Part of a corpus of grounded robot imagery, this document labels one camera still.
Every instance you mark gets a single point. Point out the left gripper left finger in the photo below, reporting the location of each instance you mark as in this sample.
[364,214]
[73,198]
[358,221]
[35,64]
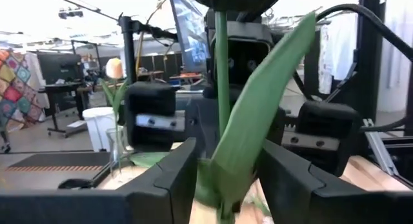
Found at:
[145,201]

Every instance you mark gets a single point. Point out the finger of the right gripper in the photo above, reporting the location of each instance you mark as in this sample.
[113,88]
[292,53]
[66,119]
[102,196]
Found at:
[326,117]
[151,98]

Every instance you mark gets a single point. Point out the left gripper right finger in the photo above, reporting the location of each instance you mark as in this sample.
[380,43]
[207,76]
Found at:
[306,201]

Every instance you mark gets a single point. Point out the peach artificial tulip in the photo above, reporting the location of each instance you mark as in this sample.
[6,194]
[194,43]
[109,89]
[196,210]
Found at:
[114,68]

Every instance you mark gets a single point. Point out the black artificial tulip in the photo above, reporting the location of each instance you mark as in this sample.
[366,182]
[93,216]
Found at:
[222,72]

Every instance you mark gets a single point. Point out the clear glass vase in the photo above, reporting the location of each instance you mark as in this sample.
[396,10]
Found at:
[113,153]

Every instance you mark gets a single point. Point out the black partition panel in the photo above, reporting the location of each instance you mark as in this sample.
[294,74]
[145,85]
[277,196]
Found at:
[311,72]

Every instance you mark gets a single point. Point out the white waste bin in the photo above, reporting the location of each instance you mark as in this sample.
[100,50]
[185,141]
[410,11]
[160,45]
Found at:
[98,127]

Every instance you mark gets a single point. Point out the silver aluminium bar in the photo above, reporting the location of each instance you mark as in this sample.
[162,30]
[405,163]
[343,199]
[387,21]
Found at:
[380,146]

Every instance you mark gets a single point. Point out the white hanging cloth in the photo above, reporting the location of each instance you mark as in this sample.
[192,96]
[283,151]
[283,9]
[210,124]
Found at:
[338,49]

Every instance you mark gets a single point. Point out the tilted computer monitor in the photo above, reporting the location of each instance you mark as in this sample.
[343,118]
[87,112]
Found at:
[192,33]

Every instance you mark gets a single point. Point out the black computer monitor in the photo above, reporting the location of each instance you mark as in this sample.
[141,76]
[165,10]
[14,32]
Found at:
[59,67]

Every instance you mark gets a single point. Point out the black desk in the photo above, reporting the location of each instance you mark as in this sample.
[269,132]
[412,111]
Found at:
[53,107]

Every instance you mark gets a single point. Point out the orange-striped black floor mat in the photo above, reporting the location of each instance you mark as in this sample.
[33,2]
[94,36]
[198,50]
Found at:
[48,159]

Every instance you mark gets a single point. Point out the black ceiling spotlight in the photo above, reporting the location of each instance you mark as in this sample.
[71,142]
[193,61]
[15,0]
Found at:
[71,13]

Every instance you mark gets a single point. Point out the colourful patchwork quilt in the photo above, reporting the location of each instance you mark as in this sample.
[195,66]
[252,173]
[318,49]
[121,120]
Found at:
[16,88]

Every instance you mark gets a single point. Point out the person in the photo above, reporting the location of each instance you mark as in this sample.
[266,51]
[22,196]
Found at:
[4,146]

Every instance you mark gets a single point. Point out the black monitor mount post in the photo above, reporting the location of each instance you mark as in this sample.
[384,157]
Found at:
[129,56]

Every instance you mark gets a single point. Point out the black aluminium table frame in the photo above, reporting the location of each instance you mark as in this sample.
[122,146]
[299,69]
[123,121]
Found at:
[371,56]

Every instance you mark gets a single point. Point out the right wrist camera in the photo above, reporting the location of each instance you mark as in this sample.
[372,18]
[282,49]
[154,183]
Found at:
[242,56]

